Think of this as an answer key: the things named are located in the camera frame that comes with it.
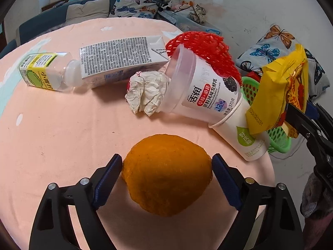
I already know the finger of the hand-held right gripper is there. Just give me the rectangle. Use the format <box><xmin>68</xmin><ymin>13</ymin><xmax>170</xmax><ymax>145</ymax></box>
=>
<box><xmin>285</xmin><ymin>104</ymin><xmax>323</xmax><ymax>139</ymax></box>
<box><xmin>306</xmin><ymin>99</ymin><xmax>333</xmax><ymax>141</ymax></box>

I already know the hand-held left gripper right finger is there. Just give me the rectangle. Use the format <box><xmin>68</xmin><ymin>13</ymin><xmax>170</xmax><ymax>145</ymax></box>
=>
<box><xmin>212</xmin><ymin>154</ymin><xmax>305</xmax><ymax>250</ymax></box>

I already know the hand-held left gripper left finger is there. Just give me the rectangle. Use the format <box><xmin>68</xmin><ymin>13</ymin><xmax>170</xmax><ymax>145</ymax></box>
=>
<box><xmin>29</xmin><ymin>154</ymin><xmax>123</xmax><ymax>250</ymax></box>

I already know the green plastic basket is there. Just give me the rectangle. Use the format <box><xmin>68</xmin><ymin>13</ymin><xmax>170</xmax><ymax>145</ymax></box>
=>
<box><xmin>241</xmin><ymin>77</ymin><xmax>292</xmax><ymax>154</ymax></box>

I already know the yellow snack packet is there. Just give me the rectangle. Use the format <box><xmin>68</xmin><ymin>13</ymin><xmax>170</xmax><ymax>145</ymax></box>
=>
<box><xmin>246</xmin><ymin>44</ymin><xmax>309</xmax><ymax>138</ymax></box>

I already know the white paper cup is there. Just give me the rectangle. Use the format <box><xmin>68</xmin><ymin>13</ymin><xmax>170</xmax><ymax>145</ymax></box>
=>
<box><xmin>209</xmin><ymin>97</ymin><xmax>271</xmax><ymax>162</ymax></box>

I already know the orange fruit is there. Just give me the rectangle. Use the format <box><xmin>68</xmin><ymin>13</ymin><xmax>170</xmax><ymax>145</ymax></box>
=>
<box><xmin>122</xmin><ymin>134</ymin><xmax>213</xmax><ymax>217</ymax></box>

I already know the white paper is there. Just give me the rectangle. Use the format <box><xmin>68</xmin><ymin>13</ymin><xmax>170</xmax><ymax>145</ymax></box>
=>
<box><xmin>125</xmin><ymin>70</ymin><xmax>171</xmax><ymax>117</ymax></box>

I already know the red foam fruit net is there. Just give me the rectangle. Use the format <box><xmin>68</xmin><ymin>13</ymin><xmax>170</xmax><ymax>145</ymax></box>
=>
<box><xmin>165</xmin><ymin>31</ymin><xmax>242</xmax><ymax>84</ymax></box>

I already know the grey drink carton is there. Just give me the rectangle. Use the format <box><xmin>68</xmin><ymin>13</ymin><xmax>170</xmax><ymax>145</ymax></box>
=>
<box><xmin>79</xmin><ymin>36</ymin><xmax>169</xmax><ymax>88</ymax></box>

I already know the person's right forearm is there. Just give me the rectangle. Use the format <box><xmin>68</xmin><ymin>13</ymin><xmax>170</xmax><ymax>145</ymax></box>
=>
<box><xmin>300</xmin><ymin>172</ymin><xmax>333</xmax><ymax>250</ymax></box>

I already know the red plastic stool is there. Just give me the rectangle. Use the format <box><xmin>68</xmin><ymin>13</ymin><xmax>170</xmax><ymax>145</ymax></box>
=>
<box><xmin>246</xmin><ymin>71</ymin><xmax>263</xmax><ymax>82</ymax></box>

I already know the peach blanket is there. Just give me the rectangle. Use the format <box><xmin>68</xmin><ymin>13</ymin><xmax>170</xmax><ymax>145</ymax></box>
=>
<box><xmin>0</xmin><ymin>18</ymin><xmax>276</xmax><ymax>250</ymax></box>

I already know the butterfly print blanket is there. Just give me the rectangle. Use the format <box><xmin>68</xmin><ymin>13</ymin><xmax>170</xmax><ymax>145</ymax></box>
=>
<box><xmin>235</xmin><ymin>24</ymin><xmax>331</xmax><ymax>99</ymax></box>

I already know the clear plastic yogurt cup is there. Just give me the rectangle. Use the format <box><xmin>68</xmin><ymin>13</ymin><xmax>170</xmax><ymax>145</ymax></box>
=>
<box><xmin>157</xmin><ymin>44</ymin><xmax>244</xmax><ymax>123</ymax></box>

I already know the clear plastic bottle yellow label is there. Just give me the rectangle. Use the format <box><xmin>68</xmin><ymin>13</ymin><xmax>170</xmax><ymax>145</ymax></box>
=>
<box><xmin>18</xmin><ymin>52</ymin><xmax>86</xmax><ymax>91</ymax></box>

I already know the clear plastic storage box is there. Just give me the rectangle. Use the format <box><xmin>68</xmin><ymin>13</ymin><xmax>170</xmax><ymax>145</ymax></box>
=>
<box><xmin>156</xmin><ymin>10</ymin><xmax>221</xmax><ymax>35</ymax></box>

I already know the patterned cloth pile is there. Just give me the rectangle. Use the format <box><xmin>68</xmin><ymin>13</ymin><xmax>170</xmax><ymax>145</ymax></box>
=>
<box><xmin>181</xmin><ymin>1</ymin><xmax>207</xmax><ymax>24</ymax></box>

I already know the beige pillow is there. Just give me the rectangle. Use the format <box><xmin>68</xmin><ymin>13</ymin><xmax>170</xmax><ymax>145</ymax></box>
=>
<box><xmin>66</xmin><ymin>0</ymin><xmax>110</xmax><ymax>23</ymax></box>

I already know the blue sofa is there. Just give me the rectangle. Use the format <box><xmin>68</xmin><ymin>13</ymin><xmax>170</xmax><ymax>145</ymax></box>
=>
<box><xmin>0</xmin><ymin>0</ymin><xmax>162</xmax><ymax>58</ymax></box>

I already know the butterfly print pillow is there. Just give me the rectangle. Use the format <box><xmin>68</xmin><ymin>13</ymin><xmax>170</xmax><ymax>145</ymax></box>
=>
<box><xmin>109</xmin><ymin>0</ymin><xmax>167</xmax><ymax>20</ymax></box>

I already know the black white plush toy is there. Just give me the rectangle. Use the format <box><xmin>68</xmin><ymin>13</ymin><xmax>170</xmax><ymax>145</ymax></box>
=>
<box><xmin>157</xmin><ymin>0</ymin><xmax>183</xmax><ymax>9</ymax></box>

